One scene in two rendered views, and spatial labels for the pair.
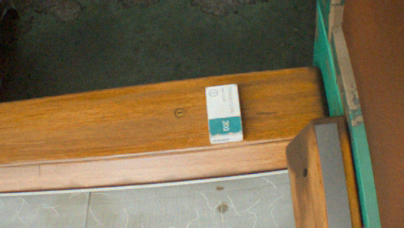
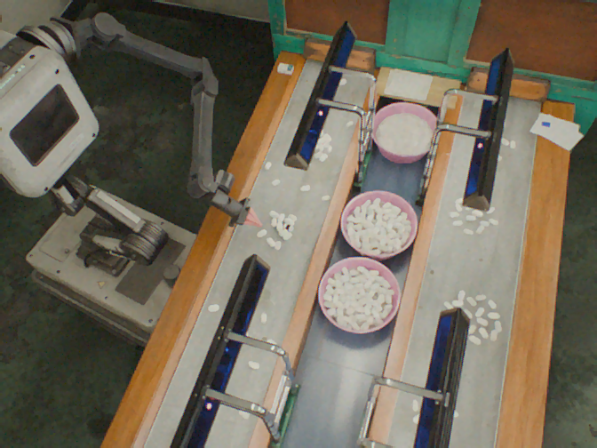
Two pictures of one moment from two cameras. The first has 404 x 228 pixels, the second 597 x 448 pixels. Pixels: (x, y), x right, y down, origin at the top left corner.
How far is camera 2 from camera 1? 2.01 m
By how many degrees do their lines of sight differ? 35
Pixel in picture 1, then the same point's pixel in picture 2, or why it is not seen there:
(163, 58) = (181, 173)
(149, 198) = (297, 93)
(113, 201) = (294, 100)
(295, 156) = (308, 52)
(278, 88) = (283, 59)
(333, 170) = (318, 42)
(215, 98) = (282, 68)
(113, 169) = (286, 95)
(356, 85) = (302, 30)
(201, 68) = not seen: hidden behind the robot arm
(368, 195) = (328, 36)
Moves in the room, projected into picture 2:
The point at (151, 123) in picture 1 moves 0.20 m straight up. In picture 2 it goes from (279, 84) to (274, 46)
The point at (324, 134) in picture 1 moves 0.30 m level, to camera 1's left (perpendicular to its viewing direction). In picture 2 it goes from (309, 41) to (295, 94)
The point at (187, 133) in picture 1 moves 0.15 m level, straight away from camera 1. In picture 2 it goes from (285, 77) to (250, 76)
